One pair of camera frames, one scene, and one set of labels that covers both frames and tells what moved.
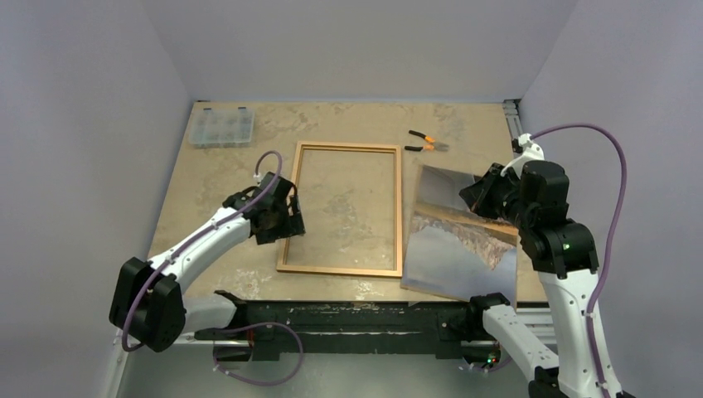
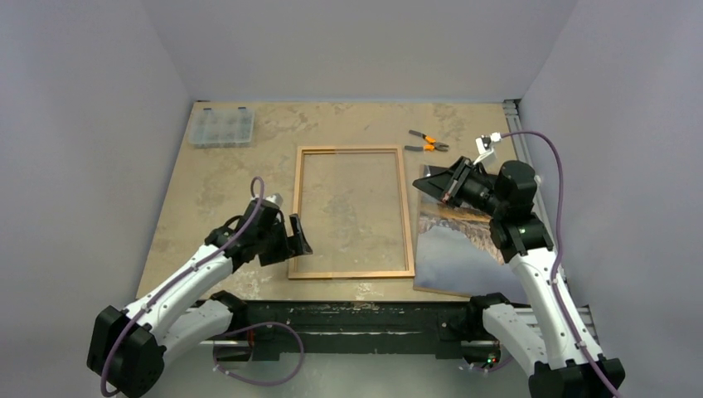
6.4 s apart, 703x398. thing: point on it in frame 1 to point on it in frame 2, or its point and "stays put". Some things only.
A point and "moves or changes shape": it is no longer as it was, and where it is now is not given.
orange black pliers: x=433 y=145 stays put
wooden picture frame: x=282 y=258 moves or changes shape
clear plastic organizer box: x=222 y=128 stays put
